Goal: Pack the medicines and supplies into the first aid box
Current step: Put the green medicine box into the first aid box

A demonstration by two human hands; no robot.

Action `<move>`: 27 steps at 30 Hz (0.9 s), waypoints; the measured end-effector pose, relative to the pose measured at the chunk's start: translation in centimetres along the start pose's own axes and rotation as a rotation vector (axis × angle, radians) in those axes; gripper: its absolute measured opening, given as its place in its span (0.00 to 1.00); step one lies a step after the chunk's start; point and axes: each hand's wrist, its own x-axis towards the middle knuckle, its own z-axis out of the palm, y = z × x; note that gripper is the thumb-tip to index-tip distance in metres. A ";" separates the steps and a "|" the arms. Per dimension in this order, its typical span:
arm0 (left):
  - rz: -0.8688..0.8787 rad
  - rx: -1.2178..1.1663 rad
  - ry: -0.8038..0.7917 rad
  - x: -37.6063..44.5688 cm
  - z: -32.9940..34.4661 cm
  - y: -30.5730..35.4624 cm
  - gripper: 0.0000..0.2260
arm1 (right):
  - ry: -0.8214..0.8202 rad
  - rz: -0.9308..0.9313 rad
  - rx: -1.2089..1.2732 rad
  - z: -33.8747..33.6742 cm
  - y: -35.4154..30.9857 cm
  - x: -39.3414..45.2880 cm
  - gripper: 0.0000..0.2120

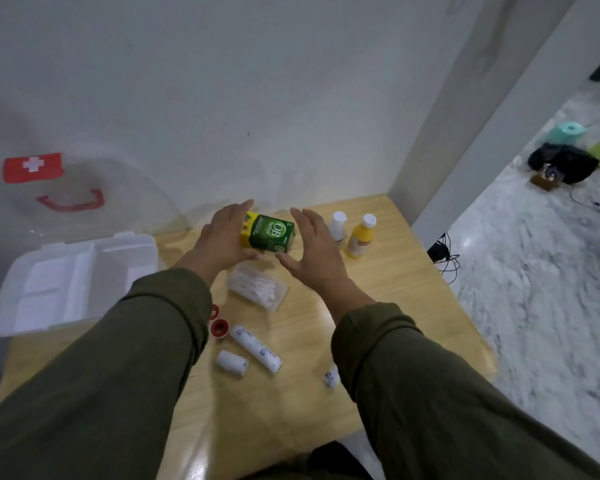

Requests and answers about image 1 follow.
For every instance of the person's right hand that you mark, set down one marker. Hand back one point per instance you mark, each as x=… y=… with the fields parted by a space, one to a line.
x=322 y=259

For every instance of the person's left hand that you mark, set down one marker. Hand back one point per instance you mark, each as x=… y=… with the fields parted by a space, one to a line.
x=217 y=244

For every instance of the person's right thumb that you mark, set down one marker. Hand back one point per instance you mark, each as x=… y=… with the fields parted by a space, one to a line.
x=290 y=263

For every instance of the person's left thumb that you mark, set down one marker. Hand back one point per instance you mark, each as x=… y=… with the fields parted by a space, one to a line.
x=250 y=255

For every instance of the green and yellow carton box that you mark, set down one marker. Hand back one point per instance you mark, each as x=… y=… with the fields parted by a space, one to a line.
x=270 y=233

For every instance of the person's right forearm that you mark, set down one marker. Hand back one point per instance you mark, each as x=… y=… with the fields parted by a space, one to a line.
x=430 y=394

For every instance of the person's left forearm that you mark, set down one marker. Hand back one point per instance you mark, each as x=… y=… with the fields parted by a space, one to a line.
x=105 y=384

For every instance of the clear bag of cotton swabs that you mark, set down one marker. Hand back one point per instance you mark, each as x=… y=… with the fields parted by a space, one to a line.
x=257 y=289

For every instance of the small white bottle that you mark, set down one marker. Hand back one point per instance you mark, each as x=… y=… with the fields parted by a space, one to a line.
x=338 y=227

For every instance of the red tape roll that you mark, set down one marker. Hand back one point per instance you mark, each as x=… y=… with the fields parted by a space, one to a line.
x=220 y=326
x=215 y=311

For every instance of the yellow bottle with white cap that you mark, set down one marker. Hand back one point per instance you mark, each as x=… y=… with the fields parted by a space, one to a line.
x=360 y=239

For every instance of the long white bandage roll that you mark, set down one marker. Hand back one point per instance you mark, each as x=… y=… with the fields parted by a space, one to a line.
x=256 y=347

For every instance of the short white bandage roll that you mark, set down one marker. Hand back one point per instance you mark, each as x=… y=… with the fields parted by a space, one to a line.
x=332 y=377
x=231 y=363

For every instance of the black power adapter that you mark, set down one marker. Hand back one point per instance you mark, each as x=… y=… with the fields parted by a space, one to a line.
x=437 y=251

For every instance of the white plastic compartment tray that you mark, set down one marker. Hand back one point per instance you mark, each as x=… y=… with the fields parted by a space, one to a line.
x=70 y=284

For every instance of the clear first aid box lid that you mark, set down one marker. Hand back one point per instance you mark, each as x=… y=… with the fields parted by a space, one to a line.
x=70 y=199

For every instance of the person's dark trouser leg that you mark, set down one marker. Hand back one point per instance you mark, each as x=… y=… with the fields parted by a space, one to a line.
x=337 y=464

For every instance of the small brown wooden box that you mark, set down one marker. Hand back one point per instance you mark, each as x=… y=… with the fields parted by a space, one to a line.
x=546 y=178

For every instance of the black bag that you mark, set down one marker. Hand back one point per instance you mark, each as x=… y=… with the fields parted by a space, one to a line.
x=570 y=162

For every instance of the teal round container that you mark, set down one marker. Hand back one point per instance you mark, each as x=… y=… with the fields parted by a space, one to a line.
x=566 y=132

